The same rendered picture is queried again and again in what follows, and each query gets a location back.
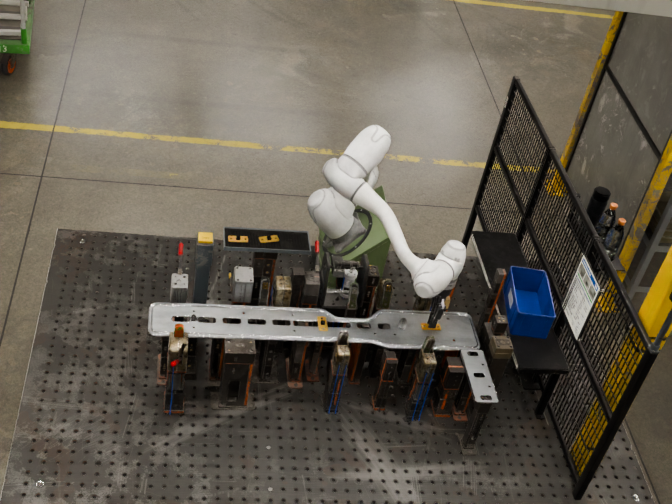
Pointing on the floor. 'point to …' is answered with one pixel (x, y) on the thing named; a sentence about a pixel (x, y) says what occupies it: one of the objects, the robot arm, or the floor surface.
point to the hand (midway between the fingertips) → (433, 319)
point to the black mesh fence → (565, 287)
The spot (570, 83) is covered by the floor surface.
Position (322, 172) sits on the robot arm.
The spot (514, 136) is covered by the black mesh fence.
